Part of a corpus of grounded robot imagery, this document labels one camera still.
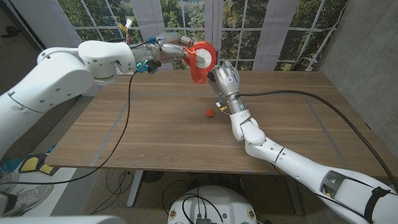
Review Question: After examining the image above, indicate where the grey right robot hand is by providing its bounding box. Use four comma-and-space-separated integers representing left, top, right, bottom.
210, 60, 250, 117

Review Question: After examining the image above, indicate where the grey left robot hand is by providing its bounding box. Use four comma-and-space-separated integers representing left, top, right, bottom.
130, 32, 206, 68

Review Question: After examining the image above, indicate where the orange satin ribbon roll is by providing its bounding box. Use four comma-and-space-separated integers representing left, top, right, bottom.
182, 40, 218, 85

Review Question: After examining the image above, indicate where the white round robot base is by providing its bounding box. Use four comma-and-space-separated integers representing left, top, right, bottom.
167, 185, 258, 224

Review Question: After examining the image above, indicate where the printed window forest backdrop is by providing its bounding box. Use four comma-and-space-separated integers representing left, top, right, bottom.
57, 0, 349, 82

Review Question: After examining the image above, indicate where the black round floor object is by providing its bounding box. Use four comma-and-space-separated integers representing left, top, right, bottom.
142, 170, 165, 184

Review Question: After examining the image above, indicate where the grey metal table leg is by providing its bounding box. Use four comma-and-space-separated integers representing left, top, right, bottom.
284, 177, 305, 216
126, 170, 144, 208

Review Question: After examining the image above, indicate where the dark wooden door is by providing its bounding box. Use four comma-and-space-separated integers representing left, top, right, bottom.
0, 6, 79, 162

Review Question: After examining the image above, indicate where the yellow black foot pedal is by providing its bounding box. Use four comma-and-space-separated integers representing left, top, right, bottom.
18, 152, 60, 177

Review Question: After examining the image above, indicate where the grey white sneaker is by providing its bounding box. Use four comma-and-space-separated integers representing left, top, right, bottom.
0, 183, 54, 217
0, 172, 20, 187

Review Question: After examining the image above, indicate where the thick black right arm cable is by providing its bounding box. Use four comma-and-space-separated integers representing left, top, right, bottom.
238, 89, 398, 190

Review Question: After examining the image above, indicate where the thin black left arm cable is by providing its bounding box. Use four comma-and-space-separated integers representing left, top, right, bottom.
0, 71, 137, 186

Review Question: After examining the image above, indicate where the black door handle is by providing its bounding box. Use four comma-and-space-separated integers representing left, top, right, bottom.
1, 26, 21, 39

